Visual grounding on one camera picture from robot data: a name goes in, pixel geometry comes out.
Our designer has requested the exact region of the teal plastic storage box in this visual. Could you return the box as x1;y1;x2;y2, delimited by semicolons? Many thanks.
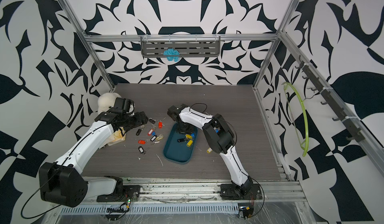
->
163;124;198;164

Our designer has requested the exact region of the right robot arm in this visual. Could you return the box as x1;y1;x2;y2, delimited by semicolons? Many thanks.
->
167;104;253;199

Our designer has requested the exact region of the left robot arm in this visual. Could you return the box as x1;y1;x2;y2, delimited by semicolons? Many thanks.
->
39;97;149;208

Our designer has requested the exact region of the tissue packet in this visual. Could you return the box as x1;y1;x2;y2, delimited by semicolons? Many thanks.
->
106;130;126;146

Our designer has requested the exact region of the white teddy bear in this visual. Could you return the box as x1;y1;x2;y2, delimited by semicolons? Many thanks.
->
98;93;121;114

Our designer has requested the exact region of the teal scrunchie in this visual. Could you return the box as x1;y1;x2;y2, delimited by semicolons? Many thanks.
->
163;48;180;62

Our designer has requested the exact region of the green hoop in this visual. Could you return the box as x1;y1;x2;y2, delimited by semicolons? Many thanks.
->
281;82;310;157

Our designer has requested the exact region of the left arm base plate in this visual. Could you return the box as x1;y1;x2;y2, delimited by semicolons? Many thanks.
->
97;185;141;203

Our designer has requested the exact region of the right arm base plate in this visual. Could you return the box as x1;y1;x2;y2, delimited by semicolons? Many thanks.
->
220;184;263;201

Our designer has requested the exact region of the grey wall shelf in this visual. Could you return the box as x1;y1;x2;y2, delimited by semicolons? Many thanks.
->
140;35;221;58

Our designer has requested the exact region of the black hook rail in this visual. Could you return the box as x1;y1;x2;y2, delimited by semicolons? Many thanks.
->
297;55;366;142

